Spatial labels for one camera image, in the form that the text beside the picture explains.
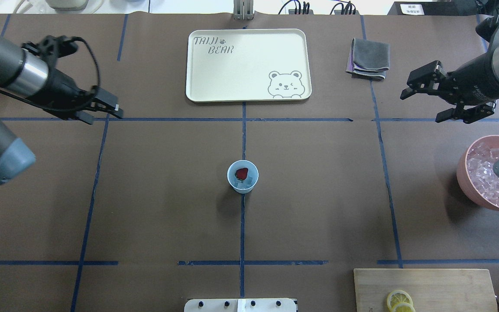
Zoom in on aluminium frame post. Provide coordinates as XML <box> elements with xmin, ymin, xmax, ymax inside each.
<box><xmin>233</xmin><ymin>0</ymin><xmax>255</xmax><ymax>20</ymax></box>

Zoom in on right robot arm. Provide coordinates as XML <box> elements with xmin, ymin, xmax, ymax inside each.
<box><xmin>400</xmin><ymin>45</ymin><xmax>499</xmax><ymax>124</ymax></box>

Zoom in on cream bear serving tray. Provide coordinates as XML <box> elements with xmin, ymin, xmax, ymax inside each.
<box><xmin>185</xmin><ymin>29</ymin><xmax>312</xmax><ymax>103</ymax></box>

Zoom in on light blue plastic cup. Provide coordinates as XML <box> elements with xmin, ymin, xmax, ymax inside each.
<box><xmin>227</xmin><ymin>160</ymin><xmax>259</xmax><ymax>194</ymax></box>

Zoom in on lemon slice front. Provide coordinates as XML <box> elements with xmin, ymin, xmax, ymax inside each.
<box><xmin>386</xmin><ymin>289</ymin><xmax>414</xmax><ymax>311</ymax></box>

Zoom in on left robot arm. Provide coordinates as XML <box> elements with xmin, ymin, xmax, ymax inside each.
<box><xmin>0</xmin><ymin>35</ymin><xmax>123</xmax><ymax>185</ymax></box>

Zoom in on clear ice cubes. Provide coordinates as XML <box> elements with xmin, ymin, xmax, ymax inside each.
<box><xmin>233</xmin><ymin>175</ymin><xmax>257</xmax><ymax>192</ymax></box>

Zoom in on wooden cutting board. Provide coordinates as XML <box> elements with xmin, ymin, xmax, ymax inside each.
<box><xmin>353</xmin><ymin>268</ymin><xmax>498</xmax><ymax>312</ymax></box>

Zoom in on folded grey cloth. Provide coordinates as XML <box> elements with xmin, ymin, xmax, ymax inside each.
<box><xmin>345</xmin><ymin>38</ymin><xmax>390</xmax><ymax>81</ymax></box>

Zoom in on lemon slice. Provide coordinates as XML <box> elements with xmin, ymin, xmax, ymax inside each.
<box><xmin>391</xmin><ymin>302</ymin><xmax>416</xmax><ymax>312</ymax></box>
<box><xmin>386</xmin><ymin>289</ymin><xmax>414</xmax><ymax>311</ymax></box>

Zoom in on red strawberry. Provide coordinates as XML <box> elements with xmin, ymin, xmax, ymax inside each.
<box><xmin>234</xmin><ymin>167</ymin><xmax>248</xmax><ymax>181</ymax></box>

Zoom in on pink bowl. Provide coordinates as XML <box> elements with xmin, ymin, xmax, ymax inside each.
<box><xmin>456</xmin><ymin>135</ymin><xmax>499</xmax><ymax>212</ymax></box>

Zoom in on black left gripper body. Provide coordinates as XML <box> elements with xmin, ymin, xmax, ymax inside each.
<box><xmin>37</xmin><ymin>68</ymin><xmax>96</xmax><ymax>112</ymax></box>

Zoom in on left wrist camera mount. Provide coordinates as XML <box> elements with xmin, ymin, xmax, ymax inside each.
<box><xmin>20</xmin><ymin>36</ymin><xmax>78</xmax><ymax>62</ymax></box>

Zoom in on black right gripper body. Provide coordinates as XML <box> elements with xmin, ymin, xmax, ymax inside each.
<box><xmin>442</xmin><ymin>55</ymin><xmax>499</xmax><ymax>105</ymax></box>

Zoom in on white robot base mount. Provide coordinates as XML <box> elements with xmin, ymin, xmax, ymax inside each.
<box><xmin>184</xmin><ymin>298</ymin><xmax>298</xmax><ymax>312</ymax></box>

